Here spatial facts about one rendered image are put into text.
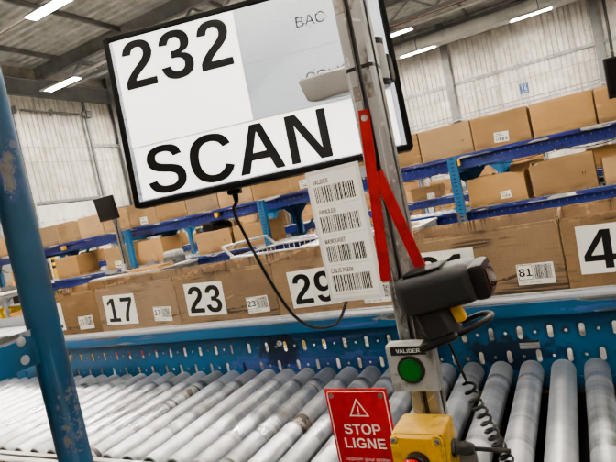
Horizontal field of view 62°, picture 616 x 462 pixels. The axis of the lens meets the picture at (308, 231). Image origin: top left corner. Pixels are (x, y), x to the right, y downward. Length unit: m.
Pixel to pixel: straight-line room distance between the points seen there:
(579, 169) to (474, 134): 1.12
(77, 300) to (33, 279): 1.65
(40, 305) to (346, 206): 0.42
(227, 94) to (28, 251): 0.50
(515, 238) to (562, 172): 4.27
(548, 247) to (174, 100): 0.88
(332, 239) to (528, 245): 0.65
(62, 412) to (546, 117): 5.56
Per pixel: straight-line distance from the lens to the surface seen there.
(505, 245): 1.30
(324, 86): 0.85
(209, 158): 0.88
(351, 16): 0.75
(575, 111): 5.82
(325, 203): 0.75
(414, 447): 0.73
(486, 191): 5.63
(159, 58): 0.95
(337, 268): 0.75
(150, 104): 0.94
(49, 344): 0.50
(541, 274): 1.31
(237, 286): 1.61
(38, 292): 0.49
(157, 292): 1.83
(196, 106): 0.90
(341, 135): 0.84
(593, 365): 1.25
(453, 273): 0.64
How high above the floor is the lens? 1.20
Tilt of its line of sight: 3 degrees down
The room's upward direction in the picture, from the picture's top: 12 degrees counter-clockwise
